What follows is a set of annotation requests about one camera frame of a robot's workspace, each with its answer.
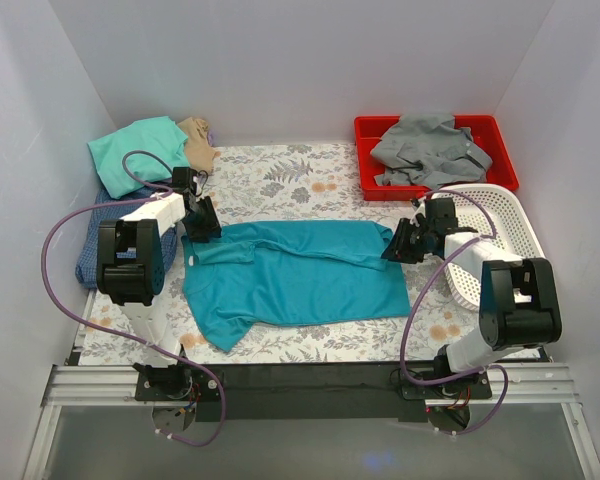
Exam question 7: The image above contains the aluminium frame rail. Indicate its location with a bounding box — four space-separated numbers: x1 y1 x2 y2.
23 361 600 479

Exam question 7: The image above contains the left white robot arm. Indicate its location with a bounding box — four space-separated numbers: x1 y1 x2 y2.
96 167 221 400

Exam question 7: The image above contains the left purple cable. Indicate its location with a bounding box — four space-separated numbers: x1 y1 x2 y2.
40 149 229 448

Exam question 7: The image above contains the white perforated plastic basket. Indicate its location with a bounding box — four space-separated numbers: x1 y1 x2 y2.
431 184 545 311

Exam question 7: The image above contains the beige folded garment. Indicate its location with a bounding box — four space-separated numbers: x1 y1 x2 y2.
177 117 220 173

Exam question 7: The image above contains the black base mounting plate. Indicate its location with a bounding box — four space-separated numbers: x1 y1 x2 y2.
133 361 492 425

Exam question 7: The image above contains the blue checkered folded shirt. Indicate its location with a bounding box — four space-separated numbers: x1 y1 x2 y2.
75 187 177 289

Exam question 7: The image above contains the teal t shirt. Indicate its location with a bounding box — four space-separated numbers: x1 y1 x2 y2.
182 220 411 352

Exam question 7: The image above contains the red plastic tray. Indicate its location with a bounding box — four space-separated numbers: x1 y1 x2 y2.
354 115 519 201

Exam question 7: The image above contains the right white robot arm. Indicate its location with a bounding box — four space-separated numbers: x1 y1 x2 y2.
382 189 562 398

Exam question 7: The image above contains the mint green folded shirt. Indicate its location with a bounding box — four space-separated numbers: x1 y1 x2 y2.
87 116 189 199

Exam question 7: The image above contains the grey crumpled shirt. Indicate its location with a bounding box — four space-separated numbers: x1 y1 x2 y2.
371 114 493 190

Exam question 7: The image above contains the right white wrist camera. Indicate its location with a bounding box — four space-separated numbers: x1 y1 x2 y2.
410 198 426 228

